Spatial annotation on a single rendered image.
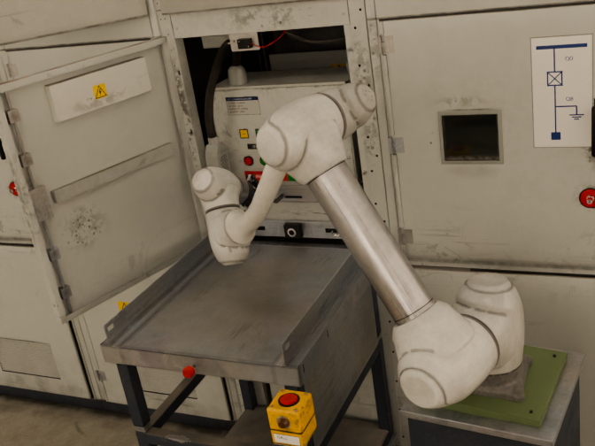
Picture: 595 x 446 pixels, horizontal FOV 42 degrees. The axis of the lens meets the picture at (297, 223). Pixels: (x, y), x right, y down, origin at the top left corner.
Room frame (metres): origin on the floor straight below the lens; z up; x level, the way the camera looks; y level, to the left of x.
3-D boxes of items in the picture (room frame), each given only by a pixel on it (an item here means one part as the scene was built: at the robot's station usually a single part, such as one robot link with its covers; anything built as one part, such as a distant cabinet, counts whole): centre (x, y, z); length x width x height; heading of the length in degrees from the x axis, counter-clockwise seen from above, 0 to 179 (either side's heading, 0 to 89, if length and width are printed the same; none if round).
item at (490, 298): (1.60, -0.41, 0.94); 0.18 x 0.16 x 0.22; 136
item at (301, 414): (1.47, 0.08, 0.85); 0.08 x 0.08 x 0.10; 63
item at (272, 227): (2.47, 0.00, 0.89); 0.54 x 0.05 x 0.06; 63
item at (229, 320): (2.11, 0.18, 0.82); 0.68 x 0.62 x 0.06; 153
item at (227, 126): (2.45, 0.01, 1.15); 0.48 x 0.01 x 0.48; 63
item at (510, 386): (1.63, -0.42, 0.80); 0.22 x 0.18 x 0.06; 155
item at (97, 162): (2.37, 0.56, 1.21); 0.63 x 0.07 x 0.74; 135
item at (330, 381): (2.11, 0.18, 0.46); 0.64 x 0.58 x 0.66; 153
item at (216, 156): (2.49, 0.23, 1.14); 0.08 x 0.05 x 0.17; 153
